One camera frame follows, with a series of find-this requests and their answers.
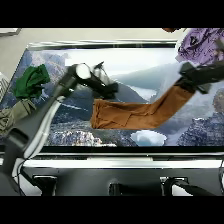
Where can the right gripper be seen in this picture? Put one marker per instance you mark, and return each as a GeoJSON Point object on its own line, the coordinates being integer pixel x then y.
{"type": "Point", "coordinates": [195, 86]}

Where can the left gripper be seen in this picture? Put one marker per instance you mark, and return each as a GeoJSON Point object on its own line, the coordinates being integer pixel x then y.
{"type": "Point", "coordinates": [108, 90]}

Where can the brown pants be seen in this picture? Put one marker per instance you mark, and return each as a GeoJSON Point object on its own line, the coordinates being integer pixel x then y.
{"type": "Point", "coordinates": [140, 115]}

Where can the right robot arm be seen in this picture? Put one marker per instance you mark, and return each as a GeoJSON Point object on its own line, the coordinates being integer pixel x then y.
{"type": "Point", "coordinates": [211, 72]}

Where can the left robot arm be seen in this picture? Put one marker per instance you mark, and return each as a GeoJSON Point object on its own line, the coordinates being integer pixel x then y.
{"type": "Point", "coordinates": [31, 128]}

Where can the purple printed garment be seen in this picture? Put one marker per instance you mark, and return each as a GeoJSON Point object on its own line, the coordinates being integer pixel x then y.
{"type": "Point", "coordinates": [200, 45]}

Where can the green garment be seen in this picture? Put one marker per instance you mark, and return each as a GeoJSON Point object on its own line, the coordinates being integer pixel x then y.
{"type": "Point", "coordinates": [31, 81]}

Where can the olive garment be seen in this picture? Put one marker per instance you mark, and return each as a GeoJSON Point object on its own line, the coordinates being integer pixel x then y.
{"type": "Point", "coordinates": [13, 115]}

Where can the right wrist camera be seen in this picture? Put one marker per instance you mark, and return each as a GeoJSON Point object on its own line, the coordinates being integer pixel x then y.
{"type": "Point", "coordinates": [187, 69]}

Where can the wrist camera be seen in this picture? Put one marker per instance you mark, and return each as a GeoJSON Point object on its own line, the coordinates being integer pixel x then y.
{"type": "Point", "coordinates": [100, 68]}
{"type": "Point", "coordinates": [187, 69]}

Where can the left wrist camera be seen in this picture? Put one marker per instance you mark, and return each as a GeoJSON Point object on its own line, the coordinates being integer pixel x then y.
{"type": "Point", "coordinates": [100, 68]}

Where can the silver frame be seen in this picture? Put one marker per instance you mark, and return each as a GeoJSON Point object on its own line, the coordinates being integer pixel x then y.
{"type": "Point", "coordinates": [126, 163]}

